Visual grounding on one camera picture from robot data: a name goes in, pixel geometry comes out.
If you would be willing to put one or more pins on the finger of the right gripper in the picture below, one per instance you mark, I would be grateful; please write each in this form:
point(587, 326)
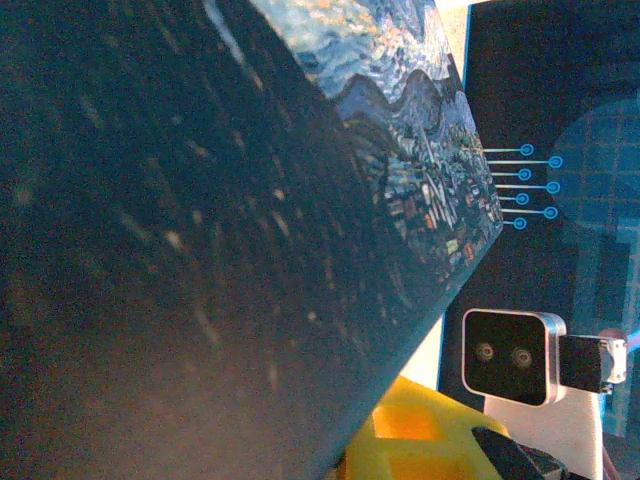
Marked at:
point(520, 462)

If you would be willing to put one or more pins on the yellow plastic key holder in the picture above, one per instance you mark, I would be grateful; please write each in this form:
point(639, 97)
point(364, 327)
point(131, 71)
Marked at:
point(425, 461)

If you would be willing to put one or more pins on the painted starry night tin box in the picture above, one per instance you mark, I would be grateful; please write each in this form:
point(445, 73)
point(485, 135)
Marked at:
point(200, 225)

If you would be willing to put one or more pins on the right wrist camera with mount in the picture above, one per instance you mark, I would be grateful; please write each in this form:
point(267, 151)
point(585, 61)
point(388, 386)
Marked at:
point(505, 350)

